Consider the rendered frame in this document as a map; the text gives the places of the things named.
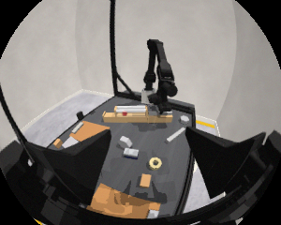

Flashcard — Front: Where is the small brown wooden block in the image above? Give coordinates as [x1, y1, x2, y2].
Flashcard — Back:
[140, 174, 151, 188]
[54, 138, 63, 149]

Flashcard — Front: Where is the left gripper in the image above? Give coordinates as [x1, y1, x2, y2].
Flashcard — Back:
[156, 89, 171, 114]

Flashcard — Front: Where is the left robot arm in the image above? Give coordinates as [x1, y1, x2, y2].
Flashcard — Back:
[143, 39, 178, 104]

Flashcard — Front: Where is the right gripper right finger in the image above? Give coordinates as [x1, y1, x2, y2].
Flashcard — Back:
[185, 127, 266, 200]

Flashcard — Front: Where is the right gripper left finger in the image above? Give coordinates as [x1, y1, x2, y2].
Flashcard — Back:
[25, 129, 111, 206]

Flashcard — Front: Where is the cream roll of tape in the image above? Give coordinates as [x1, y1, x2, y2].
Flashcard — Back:
[149, 157, 161, 171]

